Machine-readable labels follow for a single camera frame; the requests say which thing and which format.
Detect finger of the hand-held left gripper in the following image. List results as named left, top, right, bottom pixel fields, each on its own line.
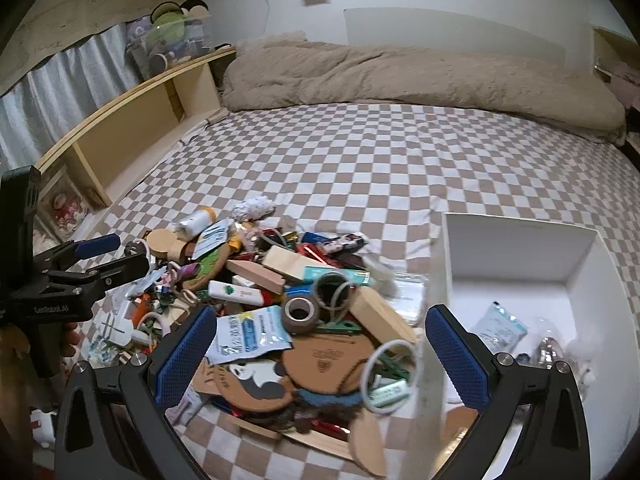
left=47, top=241, right=152, bottom=292
left=47, top=232, right=122, bottom=273

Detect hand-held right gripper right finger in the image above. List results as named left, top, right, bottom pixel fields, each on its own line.
left=424, top=304, right=591, bottom=480

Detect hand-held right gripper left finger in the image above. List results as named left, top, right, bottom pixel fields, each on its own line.
left=54, top=304, right=218, bottom=480

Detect white blue medicine sachet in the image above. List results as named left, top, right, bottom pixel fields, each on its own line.
left=205, top=307, right=293, bottom=366

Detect round panda coaster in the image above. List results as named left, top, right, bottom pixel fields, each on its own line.
left=227, top=357, right=296, bottom=411

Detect white cardboard box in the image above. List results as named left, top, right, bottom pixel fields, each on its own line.
left=410, top=212, right=633, bottom=480

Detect person's left hand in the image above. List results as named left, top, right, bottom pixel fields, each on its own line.
left=59, top=325, right=81, bottom=359

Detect round wooden box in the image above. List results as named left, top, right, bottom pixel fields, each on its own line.
left=146, top=229, right=201, bottom=263

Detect blue white foil packet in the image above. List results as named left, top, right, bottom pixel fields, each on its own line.
left=472, top=302, right=528, bottom=356

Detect clear display case with figure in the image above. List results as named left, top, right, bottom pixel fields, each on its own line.
left=37, top=167, right=93, bottom=241

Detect pale green label tag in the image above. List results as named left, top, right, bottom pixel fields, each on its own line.
left=372, top=379, right=411, bottom=406

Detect clear plastic pouch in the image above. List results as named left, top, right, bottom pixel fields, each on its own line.
left=385, top=272, right=430, bottom=328

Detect wooden wedge block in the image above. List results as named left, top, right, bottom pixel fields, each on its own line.
left=347, top=285, right=418, bottom=346

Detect white bandage roll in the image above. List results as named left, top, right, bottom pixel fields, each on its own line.
left=175, top=207, right=218, bottom=241

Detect green painted wooden paddle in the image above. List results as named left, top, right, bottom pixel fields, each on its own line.
left=180, top=240, right=236, bottom=296

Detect white tube with green logo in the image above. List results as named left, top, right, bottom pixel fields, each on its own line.
left=207, top=280, right=266, bottom=306

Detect white blue paper tag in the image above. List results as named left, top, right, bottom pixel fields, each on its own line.
left=192, top=220, right=233, bottom=258

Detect silver crinkled wrapper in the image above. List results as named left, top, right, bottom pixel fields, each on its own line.
left=532, top=315, right=566, bottom=366

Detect brown wooden block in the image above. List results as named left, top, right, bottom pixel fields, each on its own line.
left=225, top=259, right=286, bottom=295

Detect brown tape roll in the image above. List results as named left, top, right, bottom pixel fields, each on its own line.
left=281, top=296, right=319, bottom=333

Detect dark green plastic clip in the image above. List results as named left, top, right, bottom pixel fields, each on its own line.
left=315, top=321, right=363, bottom=336

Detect light wooden bedside shelf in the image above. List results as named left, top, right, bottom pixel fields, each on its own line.
left=35, top=46, right=238, bottom=207

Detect round cork coaster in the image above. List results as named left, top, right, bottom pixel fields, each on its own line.
left=280, top=332, right=381, bottom=396

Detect brown blue crocheted piece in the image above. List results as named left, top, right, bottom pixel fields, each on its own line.
left=280, top=385, right=371, bottom=433

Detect light wooden block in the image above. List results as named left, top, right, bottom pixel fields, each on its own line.
left=261, top=244, right=321, bottom=283

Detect white knit scrunchie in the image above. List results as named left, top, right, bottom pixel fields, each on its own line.
left=231, top=195, right=277, bottom=222

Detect thin wooden board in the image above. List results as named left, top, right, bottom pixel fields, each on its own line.
left=230, top=415, right=361, bottom=466

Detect black white patterned tube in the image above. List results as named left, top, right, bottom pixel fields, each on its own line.
left=317, top=234, right=368, bottom=256

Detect grey curtain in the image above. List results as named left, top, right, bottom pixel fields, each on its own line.
left=0, top=22, right=146, bottom=161

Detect clear storage bin with toys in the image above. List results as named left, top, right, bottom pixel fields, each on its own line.
left=124, top=0, right=216, bottom=81

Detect brown white checkered bed sheet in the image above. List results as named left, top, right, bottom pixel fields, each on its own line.
left=30, top=102, right=640, bottom=480

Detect beige printed valance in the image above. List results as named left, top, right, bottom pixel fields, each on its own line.
left=2, top=0, right=191, bottom=96

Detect beige fluffy comforter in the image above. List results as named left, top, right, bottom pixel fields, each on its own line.
left=220, top=30, right=628, bottom=143

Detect pink folded clothes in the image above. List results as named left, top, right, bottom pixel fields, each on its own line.
left=607, top=60, right=640, bottom=88

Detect white built-in shelf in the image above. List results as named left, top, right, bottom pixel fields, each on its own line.
left=592, top=25, right=640, bottom=91

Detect beige handled scissors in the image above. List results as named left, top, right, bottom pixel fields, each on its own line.
left=162, top=260, right=201, bottom=308

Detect large white plastic ring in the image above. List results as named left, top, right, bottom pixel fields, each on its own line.
left=361, top=339, right=418, bottom=415

